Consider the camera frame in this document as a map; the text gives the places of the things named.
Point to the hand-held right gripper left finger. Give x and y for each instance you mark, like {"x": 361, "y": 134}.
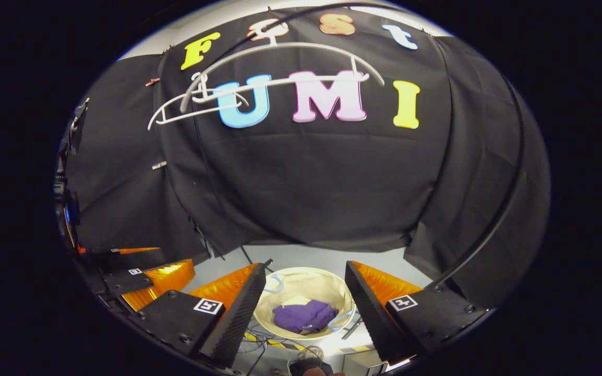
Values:
{"x": 241, "y": 313}

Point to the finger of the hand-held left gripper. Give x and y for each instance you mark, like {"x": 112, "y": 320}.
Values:
{"x": 126, "y": 282}
{"x": 134, "y": 259}

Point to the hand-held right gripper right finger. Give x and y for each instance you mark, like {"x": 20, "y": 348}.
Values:
{"x": 369, "y": 313}

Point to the purple jacket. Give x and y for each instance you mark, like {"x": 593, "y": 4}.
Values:
{"x": 303, "y": 316}

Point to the cream laundry hamper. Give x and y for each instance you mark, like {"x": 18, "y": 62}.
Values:
{"x": 306, "y": 284}

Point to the white clothes hanger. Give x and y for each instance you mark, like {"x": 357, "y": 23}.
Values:
{"x": 196, "y": 113}
{"x": 301, "y": 45}

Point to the black clothes rack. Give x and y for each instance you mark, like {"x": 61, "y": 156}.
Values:
{"x": 458, "y": 263}

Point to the grey box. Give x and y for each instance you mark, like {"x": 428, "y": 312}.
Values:
{"x": 363, "y": 365}

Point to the silver clip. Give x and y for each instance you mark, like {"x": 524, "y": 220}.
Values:
{"x": 159, "y": 165}

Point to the black backdrop cloth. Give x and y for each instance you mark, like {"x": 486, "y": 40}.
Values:
{"x": 306, "y": 183}

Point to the pink clip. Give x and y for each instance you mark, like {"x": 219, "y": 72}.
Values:
{"x": 152, "y": 82}

